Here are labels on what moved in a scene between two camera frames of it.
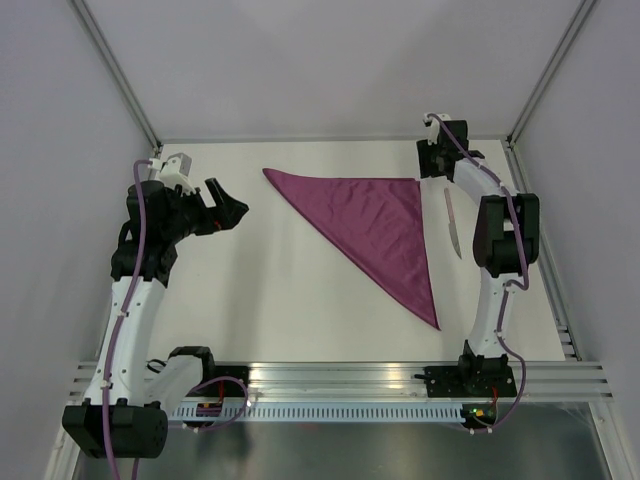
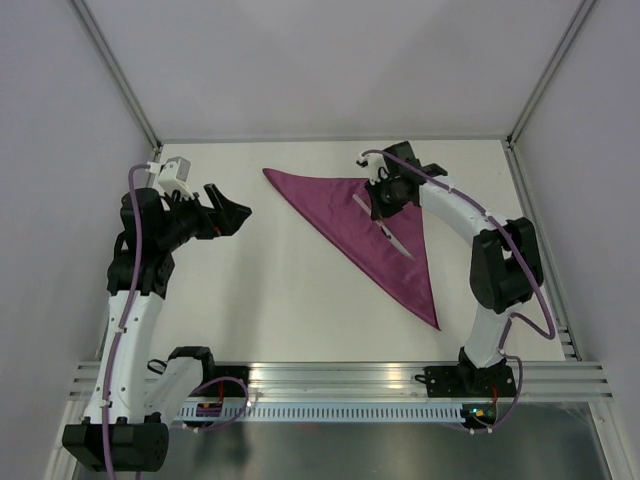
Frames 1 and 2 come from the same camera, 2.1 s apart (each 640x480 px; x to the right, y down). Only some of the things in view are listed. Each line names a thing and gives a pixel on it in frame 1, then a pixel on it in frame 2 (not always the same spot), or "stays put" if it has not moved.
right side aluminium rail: [544, 260] stays put
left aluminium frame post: [117, 71] stays put
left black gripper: [225, 215] stays put
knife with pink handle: [451, 221] to [385, 231]
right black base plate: [469, 381] stays put
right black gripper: [424, 149] to [381, 209]
